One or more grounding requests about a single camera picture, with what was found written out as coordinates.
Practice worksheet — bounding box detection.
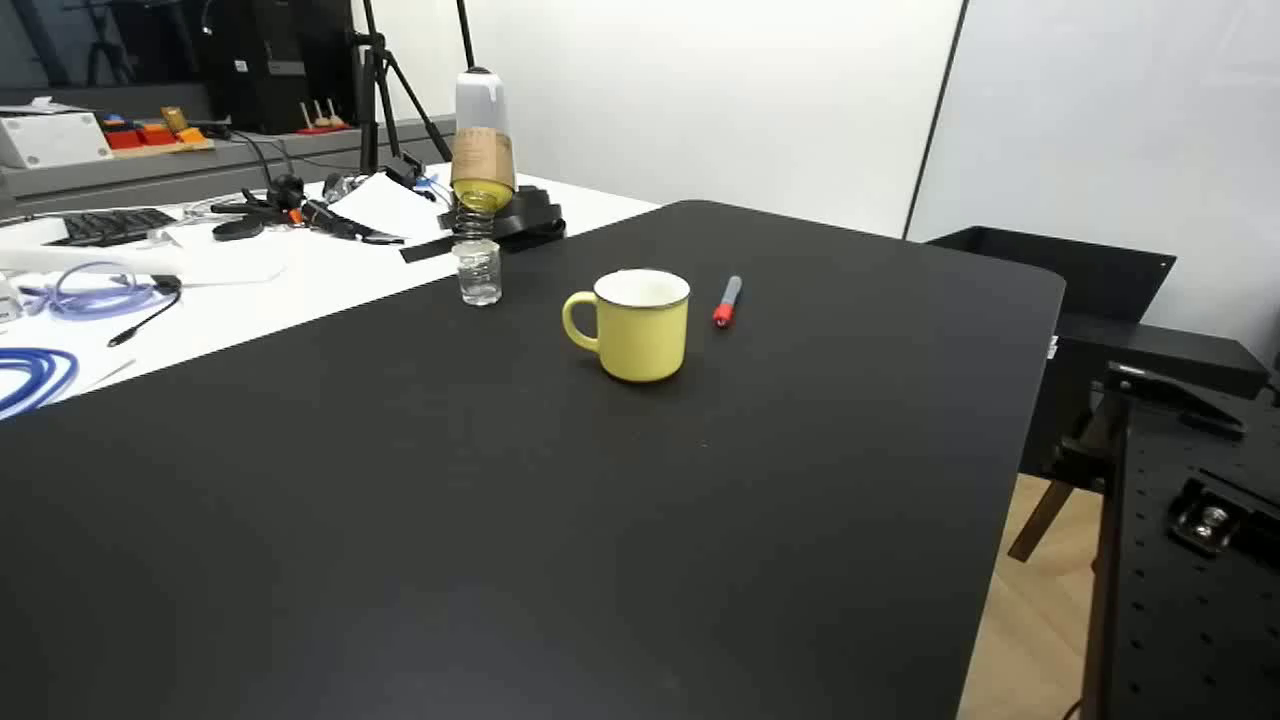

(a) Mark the black camera tripod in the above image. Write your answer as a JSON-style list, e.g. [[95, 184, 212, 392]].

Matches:
[[352, 0, 451, 171]]

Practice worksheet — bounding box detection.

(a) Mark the white paper sheet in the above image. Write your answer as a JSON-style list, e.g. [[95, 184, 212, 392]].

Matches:
[[332, 171, 444, 244]]

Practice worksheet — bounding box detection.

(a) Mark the black keyboard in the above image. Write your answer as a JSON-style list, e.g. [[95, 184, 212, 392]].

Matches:
[[63, 206, 171, 249]]

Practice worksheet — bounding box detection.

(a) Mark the blue cable coil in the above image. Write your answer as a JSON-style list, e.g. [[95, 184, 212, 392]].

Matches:
[[0, 342, 83, 425]]

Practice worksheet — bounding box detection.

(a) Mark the black perforated side table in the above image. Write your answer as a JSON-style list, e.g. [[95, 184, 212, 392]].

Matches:
[[1081, 369, 1280, 720]]

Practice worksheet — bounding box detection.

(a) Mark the yellow enamel mug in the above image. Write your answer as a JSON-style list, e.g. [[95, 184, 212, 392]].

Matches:
[[559, 268, 693, 384]]

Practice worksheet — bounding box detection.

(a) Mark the small clear glass jar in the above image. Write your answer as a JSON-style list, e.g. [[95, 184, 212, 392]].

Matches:
[[456, 241, 506, 309]]

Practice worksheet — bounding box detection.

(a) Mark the upside-down bottle on black stand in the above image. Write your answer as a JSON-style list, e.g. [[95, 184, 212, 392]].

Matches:
[[439, 69, 564, 250]]

